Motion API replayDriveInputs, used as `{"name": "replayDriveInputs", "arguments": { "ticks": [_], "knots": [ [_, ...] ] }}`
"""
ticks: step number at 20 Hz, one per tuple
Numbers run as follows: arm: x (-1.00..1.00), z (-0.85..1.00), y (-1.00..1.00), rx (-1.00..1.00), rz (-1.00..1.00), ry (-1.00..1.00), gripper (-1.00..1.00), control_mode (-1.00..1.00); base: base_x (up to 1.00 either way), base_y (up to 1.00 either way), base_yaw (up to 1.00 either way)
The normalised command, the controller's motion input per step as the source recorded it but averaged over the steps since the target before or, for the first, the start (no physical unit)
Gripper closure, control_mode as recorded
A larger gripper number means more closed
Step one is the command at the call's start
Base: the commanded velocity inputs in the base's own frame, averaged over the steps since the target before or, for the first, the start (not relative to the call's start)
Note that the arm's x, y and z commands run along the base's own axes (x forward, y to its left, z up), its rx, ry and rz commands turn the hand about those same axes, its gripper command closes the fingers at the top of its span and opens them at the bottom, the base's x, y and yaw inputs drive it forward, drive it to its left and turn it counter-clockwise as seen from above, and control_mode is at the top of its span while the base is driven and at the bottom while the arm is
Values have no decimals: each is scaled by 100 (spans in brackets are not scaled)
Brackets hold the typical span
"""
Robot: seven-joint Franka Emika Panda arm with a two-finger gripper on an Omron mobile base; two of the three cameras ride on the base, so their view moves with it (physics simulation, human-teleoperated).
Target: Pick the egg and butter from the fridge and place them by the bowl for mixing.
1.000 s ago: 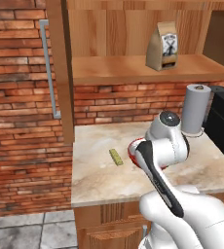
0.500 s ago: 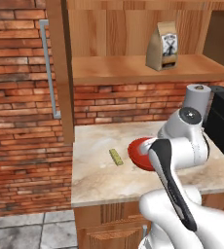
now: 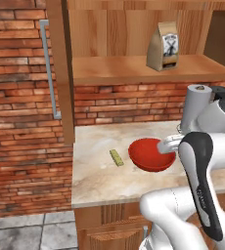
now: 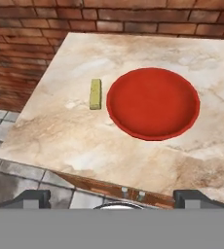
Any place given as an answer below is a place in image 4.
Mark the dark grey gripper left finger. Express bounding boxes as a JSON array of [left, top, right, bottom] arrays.
[[0, 189, 52, 210]]

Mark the yellow-green butter stick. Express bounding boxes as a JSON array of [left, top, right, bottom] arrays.
[[89, 78, 102, 111]]

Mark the brown wooden cupboard front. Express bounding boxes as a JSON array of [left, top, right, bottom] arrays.
[[54, 170, 176, 210]]

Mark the silver cupboard handle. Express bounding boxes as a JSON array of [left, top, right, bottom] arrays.
[[93, 186, 147, 210]]

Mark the red round bowl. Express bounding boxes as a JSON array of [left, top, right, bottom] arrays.
[[105, 67, 202, 142]]

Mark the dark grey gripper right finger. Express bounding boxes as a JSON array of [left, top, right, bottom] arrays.
[[172, 189, 224, 210]]

